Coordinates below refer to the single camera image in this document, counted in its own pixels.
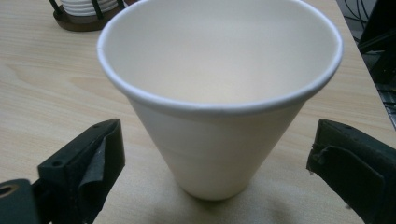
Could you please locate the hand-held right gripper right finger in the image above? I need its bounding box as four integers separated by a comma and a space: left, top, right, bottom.
305, 119, 396, 224

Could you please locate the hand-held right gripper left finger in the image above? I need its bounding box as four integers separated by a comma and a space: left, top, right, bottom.
36, 118, 126, 224

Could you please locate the white paper cup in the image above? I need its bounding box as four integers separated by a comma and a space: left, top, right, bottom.
96, 0, 344, 202

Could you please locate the black wire cup holder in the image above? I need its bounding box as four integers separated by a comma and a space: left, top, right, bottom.
48, 0, 127, 33

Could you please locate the black equipment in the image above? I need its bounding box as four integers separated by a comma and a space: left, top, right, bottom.
357, 0, 396, 86

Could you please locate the black cable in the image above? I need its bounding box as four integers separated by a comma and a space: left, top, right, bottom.
344, 0, 375, 23

